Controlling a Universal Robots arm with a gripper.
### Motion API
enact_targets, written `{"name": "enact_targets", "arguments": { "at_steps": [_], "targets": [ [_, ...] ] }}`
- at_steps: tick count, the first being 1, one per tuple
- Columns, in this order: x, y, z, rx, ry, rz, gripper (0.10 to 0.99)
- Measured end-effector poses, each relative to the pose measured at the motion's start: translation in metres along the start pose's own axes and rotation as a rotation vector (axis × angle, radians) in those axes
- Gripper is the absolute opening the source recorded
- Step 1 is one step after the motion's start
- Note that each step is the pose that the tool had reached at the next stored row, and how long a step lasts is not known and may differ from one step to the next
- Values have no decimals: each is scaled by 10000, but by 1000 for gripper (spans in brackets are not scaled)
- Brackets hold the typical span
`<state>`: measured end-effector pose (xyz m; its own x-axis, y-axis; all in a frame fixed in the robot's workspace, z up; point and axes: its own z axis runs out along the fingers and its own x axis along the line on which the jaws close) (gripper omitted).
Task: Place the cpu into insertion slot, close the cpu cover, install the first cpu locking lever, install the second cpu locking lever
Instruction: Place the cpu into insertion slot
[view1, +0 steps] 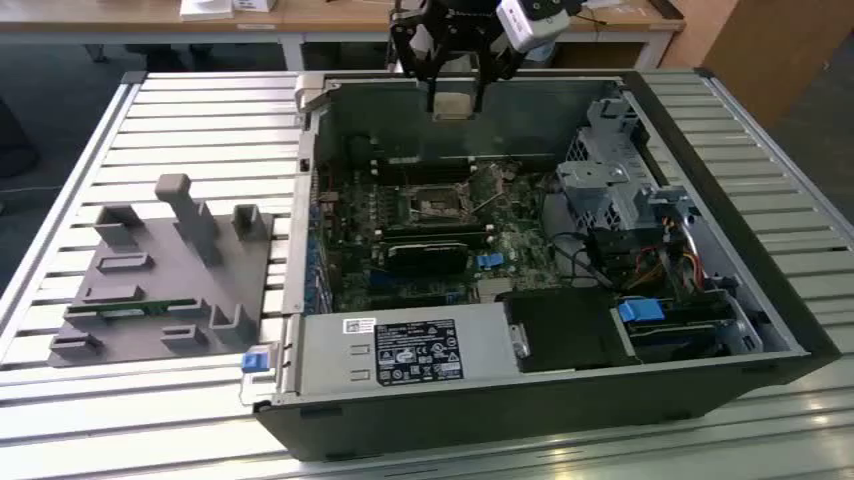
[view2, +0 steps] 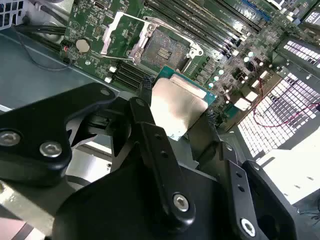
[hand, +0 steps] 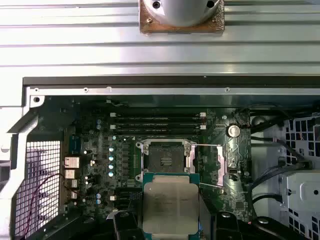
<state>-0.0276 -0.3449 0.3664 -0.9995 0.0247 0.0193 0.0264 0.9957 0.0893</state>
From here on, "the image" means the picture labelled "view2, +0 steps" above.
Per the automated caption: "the silver topped CPU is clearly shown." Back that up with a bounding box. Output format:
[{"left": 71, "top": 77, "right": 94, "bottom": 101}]
[{"left": 149, "top": 65, "right": 217, "bottom": 141}]

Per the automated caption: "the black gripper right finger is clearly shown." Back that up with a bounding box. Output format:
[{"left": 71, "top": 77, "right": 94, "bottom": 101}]
[{"left": 187, "top": 111, "right": 301, "bottom": 240}]

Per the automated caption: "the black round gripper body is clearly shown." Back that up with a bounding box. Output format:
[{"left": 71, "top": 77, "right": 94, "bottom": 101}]
[{"left": 51, "top": 156, "right": 233, "bottom": 240}]

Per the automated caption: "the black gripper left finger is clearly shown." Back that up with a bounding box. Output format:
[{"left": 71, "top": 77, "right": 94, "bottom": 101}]
[{"left": 0, "top": 77, "right": 197, "bottom": 227}]

